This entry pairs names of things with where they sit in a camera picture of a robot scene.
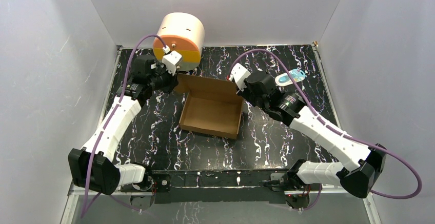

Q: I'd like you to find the brown cardboard box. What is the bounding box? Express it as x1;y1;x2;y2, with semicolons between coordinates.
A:
174;74;244;139

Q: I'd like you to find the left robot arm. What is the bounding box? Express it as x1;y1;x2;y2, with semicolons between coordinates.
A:
68;51;182;195

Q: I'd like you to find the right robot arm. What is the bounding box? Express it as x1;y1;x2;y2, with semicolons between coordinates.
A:
229;69;386;198

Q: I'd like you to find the blue white packaged item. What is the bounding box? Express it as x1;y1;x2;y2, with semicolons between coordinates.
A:
275;69;306;87

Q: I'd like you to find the round pastel drawer cabinet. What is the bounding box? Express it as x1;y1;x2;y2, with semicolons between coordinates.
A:
152;12;205;72

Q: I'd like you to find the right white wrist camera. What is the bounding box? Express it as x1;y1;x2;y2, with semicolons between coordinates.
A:
227;63;251;92

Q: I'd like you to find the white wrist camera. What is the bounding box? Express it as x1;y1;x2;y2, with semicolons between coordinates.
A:
227;63;251;92
162;45;183;76

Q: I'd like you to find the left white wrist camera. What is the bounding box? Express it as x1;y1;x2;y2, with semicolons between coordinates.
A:
162;45;183;76

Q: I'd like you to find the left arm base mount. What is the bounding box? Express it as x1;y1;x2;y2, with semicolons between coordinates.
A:
120;174;171;210

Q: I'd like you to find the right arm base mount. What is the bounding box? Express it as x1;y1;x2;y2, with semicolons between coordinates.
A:
262;169;323;212

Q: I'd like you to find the aluminium front rail frame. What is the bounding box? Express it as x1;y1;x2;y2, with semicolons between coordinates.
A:
61;169;381;223

